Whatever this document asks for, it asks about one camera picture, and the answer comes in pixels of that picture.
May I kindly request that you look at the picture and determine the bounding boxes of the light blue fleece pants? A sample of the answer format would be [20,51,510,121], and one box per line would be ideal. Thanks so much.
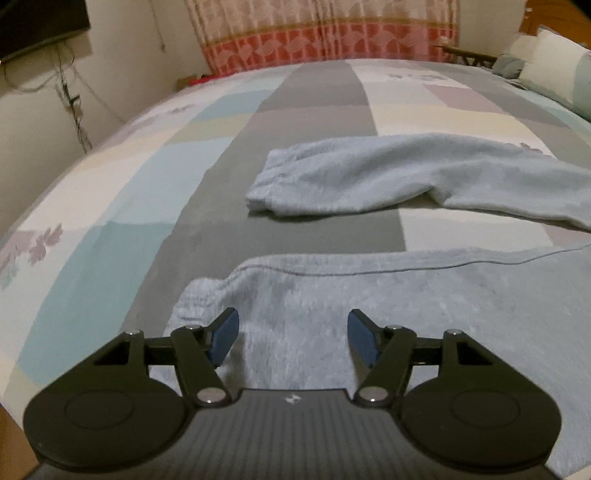
[168,134,590,475]

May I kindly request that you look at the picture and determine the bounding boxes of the patchwork pastel bed sheet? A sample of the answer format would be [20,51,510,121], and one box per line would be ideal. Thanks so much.
[1,60,590,419]

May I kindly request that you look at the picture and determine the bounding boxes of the red patterned curtain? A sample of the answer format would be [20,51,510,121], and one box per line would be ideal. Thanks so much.
[186,0,460,76]

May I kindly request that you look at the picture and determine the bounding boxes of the pastel patchwork pillow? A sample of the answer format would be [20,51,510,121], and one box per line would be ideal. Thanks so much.
[519,27,591,120]

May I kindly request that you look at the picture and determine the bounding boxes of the brown wooden headboard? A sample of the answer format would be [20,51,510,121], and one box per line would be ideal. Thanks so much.
[435,1,590,66]

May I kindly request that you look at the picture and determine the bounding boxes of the hanging television cables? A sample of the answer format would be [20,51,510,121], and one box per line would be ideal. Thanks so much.
[2,38,123,156]

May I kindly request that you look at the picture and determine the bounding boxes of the wall mounted black television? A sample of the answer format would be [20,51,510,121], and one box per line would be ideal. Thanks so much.
[0,0,90,62]

